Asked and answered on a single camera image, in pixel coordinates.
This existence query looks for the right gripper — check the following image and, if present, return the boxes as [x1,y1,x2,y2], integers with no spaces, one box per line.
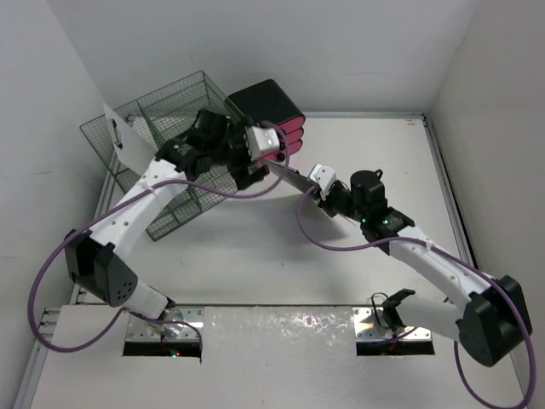
[309,181,366,223]

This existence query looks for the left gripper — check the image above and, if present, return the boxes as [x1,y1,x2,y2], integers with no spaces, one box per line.
[207,118,267,188]

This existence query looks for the black clipboard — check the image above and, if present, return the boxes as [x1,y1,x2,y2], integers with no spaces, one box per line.
[261,159,363,227]

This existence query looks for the pink top drawer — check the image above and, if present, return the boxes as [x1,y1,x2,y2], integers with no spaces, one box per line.
[278,115,306,134]

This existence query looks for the pink drawer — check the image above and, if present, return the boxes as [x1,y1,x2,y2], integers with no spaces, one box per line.
[278,115,306,134]
[285,128,304,147]
[262,140,303,163]

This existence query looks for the white clipboard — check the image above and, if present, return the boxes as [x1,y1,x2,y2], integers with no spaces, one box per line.
[103,103,155,176]

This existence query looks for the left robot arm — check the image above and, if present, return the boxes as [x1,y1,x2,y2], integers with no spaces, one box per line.
[66,109,281,320]

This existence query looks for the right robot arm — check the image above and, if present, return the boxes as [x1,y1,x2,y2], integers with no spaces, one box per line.
[310,165,532,367]

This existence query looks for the black drawer cabinet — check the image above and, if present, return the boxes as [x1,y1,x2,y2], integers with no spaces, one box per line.
[226,78,305,125]

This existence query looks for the pink bottom drawer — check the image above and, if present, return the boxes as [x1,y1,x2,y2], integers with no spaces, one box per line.
[262,140,303,163]

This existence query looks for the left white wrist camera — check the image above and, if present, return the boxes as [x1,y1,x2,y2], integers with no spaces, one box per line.
[245,126,280,160]

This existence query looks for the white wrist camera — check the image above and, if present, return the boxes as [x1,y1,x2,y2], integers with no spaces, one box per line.
[308,164,336,200]
[245,126,280,160]

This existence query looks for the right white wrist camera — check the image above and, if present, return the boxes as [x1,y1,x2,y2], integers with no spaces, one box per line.
[308,164,336,200]

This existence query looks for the green wire mesh organizer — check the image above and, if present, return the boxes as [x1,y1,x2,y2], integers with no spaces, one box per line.
[80,71,247,241]

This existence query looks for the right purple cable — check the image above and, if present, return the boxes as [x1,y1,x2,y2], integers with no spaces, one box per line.
[296,185,536,409]

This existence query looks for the purple cable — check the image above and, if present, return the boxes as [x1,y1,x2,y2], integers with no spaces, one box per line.
[28,121,293,354]
[296,185,536,409]

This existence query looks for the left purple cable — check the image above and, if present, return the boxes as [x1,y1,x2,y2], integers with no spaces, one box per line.
[28,121,293,354]

